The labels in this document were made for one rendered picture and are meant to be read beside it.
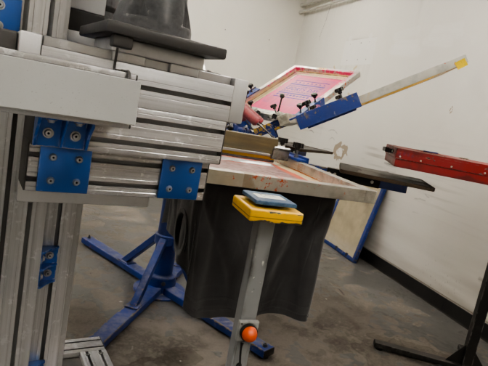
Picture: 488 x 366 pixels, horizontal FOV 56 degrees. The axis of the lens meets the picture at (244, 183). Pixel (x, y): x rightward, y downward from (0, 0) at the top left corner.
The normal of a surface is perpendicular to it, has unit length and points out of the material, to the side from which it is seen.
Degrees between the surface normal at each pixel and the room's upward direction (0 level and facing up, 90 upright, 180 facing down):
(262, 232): 90
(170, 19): 72
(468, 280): 90
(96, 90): 90
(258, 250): 90
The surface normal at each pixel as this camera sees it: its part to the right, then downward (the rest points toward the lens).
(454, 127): -0.93, -0.12
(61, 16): 0.50, 0.23
